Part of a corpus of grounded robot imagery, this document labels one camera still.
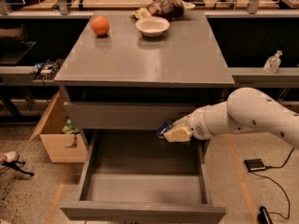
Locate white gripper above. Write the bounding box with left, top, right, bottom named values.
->
left=164, top=105, right=228, bottom=143

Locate grey drawer cabinet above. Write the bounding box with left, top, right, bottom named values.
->
left=55, top=10, right=235, bottom=145

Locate white shoe with black strap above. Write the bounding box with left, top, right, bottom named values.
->
left=0, top=150, right=35, bottom=176

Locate cardboard box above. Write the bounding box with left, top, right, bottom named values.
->
left=29, top=91, right=88, bottom=162

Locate black patterned tray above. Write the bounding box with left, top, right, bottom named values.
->
left=34, top=59, right=64, bottom=81

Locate closed grey top drawer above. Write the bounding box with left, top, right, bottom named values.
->
left=64, top=102, right=196, bottom=131

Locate clear sanitizer bottle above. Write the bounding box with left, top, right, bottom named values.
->
left=263, top=50, right=282, bottom=74

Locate orange fruit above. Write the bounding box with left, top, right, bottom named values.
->
left=91, top=16, right=109, bottom=35

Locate black plug on floor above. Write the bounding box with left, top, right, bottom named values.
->
left=257, top=206, right=273, bottom=224

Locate black cable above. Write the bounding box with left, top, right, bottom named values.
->
left=249, top=147, right=296, bottom=221

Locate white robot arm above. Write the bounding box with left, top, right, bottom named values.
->
left=163, top=88, right=299, bottom=148

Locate white bowl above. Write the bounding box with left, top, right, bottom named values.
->
left=135, top=17, right=170, bottom=37

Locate open grey middle drawer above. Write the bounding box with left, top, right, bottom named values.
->
left=61, top=131, right=226, bottom=224

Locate brown chip bag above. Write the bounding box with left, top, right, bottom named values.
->
left=132, top=0, right=195, bottom=21

